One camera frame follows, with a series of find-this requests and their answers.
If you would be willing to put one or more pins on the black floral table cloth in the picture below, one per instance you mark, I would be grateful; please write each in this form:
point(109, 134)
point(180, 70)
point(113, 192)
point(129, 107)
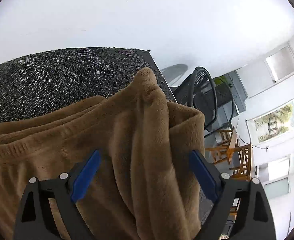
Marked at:
point(38, 84)

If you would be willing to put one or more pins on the wooden chair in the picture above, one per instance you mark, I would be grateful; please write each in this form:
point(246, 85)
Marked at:
point(227, 148)

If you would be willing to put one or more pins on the window with palm view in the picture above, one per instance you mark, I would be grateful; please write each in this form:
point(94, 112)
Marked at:
point(272, 124)

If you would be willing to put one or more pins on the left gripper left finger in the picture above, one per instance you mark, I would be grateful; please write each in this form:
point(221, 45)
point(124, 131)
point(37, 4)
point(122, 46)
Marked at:
point(34, 219)

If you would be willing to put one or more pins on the brown fleece garment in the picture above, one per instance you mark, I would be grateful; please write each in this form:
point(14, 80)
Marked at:
point(143, 189)

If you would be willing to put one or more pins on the black mesh chair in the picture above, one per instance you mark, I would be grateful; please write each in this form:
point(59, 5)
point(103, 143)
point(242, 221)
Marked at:
point(198, 91)

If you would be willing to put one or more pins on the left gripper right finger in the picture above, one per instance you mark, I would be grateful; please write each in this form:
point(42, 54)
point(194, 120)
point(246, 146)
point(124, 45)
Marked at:
point(254, 218)

